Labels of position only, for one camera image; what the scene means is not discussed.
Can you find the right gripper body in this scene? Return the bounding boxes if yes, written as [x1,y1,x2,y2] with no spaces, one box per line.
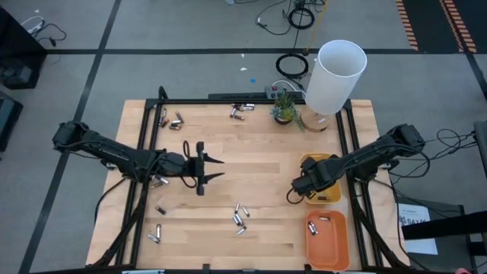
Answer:
[291,155,320,198]

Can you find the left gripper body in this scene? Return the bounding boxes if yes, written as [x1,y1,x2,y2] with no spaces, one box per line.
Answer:
[186,142,206,196]

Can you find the yellow plastic bin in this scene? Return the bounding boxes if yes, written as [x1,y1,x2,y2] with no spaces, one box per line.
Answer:
[298,152,342,206]

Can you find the black long power strip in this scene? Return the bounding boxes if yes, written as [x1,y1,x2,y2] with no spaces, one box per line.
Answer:
[208,92,267,100]

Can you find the orange plastic bin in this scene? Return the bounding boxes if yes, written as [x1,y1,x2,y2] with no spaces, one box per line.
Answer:
[305,209,351,272]

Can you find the potted succulent plant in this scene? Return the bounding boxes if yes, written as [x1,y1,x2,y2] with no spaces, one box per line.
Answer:
[269,91,306,132]

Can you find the grey power strip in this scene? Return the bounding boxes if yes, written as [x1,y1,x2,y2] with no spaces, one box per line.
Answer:
[265,86,287,99]

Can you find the white paper sheet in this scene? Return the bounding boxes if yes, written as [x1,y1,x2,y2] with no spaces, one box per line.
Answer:
[396,202,439,256]

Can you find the white shade table lamp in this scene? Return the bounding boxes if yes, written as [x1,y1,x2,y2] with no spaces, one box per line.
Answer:
[299,39,368,133]

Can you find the black side stand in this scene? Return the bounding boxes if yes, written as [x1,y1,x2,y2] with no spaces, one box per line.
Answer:
[395,196,487,274]

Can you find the black equipment case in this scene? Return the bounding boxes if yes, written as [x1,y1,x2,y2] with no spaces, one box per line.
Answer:
[0,91,24,153]

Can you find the black cabinet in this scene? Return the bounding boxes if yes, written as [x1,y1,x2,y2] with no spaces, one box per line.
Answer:
[0,6,49,91]

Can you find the white power adapter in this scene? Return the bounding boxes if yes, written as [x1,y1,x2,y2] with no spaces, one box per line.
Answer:
[19,15,46,34]

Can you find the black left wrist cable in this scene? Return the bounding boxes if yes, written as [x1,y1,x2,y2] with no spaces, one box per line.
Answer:
[181,139,199,190]

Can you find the black base cable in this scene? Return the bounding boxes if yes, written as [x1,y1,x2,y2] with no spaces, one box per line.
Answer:
[94,175,129,225]

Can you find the white power cable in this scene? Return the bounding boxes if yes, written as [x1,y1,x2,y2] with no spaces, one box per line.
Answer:
[272,78,305,94]

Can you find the black hanging coiled cable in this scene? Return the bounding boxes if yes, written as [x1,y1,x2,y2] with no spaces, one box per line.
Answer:
[275,53,310,80]
[287,6,316,30]

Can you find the black cable with plug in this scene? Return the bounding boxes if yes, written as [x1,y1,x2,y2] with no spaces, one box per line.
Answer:
[255,0,294,37]

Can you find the yellow hanging cable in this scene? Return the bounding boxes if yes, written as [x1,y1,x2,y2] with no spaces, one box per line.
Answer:
[304,0,331,54]

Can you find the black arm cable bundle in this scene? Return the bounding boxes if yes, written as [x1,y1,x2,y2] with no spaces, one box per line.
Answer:
[387,128,479,214]

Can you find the thin black floor cable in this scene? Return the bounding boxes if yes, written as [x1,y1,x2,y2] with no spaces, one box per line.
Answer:
[30,22,68,49]

